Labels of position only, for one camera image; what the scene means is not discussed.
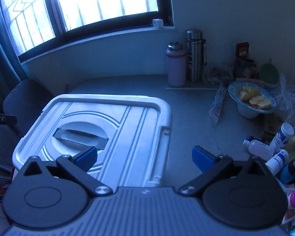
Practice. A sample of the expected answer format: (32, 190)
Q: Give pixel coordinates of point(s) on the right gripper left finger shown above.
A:
(75, 168)

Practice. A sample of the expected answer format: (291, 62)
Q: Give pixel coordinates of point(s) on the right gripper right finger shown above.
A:
(213, 168)

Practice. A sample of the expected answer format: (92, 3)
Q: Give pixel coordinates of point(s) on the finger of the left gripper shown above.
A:
(8, 120)

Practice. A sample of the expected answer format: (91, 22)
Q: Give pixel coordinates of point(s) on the white bin lid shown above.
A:
(131, 134)

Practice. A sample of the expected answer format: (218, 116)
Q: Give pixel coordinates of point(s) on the green round object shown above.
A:
(269, 75)

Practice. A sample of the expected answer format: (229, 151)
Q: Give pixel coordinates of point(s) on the dark fabric chair near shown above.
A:
(8, 141)

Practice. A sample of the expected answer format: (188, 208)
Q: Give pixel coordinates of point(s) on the dark fabric chair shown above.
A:
(8, 141)
(26, 102)

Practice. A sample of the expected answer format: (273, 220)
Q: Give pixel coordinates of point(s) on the dark fabric chair far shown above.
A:
(26, 102)

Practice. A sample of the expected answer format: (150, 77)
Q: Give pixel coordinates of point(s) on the snack packet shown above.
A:
(217, 105)

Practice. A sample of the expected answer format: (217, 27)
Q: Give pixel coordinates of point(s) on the white bottle lying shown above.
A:
(258, 148)

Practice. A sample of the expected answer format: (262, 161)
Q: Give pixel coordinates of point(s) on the white round cap bottle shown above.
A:
(277, 162)

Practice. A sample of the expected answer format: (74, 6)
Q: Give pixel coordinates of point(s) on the white bowl with fruit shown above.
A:
(251, 99)

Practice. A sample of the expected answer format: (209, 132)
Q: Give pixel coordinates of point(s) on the dark syrup bottle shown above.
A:
(287, 174)

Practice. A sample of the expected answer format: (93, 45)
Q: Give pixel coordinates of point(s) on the white blue-label medicine bottle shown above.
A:
(282, 137)

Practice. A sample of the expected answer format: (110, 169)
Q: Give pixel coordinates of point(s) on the clear plastic bag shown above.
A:
(285, 98)

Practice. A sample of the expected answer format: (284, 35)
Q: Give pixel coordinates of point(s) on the steel thermos flask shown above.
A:
(196, 55)

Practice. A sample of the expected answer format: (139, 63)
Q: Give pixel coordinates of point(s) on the pink thermos bottle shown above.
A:
(176, 64)

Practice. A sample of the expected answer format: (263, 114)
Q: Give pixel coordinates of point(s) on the red black box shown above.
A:
(242, 51)

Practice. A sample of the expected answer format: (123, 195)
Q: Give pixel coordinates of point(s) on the small white cup on sill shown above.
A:
(157, 23)

